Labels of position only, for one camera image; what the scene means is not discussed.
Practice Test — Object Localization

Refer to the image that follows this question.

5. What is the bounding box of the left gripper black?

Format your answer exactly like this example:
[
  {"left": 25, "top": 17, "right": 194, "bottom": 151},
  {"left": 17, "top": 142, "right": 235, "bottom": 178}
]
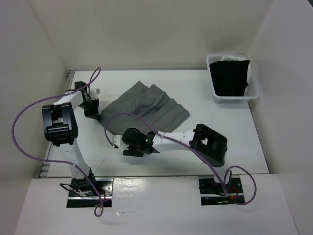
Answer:
[{"left": 78, "top": 98, "right": 100, "bottom": 120}]

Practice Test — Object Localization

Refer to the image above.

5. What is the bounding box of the grey pleated skirt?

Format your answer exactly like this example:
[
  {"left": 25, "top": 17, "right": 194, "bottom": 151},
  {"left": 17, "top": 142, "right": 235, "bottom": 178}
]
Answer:
[{"left": 100, "top": 81, "right": 190, "bottom": 135}]

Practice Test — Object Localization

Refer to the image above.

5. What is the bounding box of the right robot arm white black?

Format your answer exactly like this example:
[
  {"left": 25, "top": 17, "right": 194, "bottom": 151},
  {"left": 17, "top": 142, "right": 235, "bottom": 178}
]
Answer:
[{"left": 121, "top": 124, "right": 231, "bottom": 192}]

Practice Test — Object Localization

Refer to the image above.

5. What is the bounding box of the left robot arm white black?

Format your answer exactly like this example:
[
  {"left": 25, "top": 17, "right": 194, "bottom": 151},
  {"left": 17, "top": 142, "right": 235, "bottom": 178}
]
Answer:
[{"left": 42, "top": 81, "right": 100, "bottom": 196}]

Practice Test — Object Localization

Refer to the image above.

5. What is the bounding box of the black skirt in basket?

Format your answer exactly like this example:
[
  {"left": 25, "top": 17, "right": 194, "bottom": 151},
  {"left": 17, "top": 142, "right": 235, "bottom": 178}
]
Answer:
[{"left": 209, "top": 60, "right": 250, "bottom": 96}]

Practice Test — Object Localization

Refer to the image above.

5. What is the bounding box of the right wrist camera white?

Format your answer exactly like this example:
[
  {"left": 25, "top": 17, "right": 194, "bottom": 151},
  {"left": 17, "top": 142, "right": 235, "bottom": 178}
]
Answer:
[{"left": 112, "top": 135, "right": 122, "bottom": 148}]

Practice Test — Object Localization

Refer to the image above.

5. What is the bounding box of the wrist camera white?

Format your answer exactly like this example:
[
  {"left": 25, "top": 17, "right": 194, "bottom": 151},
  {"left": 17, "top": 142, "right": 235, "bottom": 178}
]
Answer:
[
  {"left": 89, "top": 88, "right": 100, "bottom": 100},
  {"left": 112, "top": 135, "right": 122, "bottom": 148}
]

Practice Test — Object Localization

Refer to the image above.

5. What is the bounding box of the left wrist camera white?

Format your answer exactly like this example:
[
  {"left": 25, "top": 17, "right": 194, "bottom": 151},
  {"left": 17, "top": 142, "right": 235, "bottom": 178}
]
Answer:
[{"left": 89, "top": 88, "right": 100, "bottom": 100}]

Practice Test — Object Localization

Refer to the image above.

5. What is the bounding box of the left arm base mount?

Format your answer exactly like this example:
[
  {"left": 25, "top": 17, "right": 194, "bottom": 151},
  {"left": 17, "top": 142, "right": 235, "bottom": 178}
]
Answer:
[{"left": 60, "top": 178, "right": 113, "bottom": 208}]

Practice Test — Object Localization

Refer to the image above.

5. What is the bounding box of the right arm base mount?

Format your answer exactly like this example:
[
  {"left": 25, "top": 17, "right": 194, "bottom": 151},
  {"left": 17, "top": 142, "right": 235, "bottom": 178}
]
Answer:
[{"left": 199, "top": 177, "right": 245, "bottom": 206}]

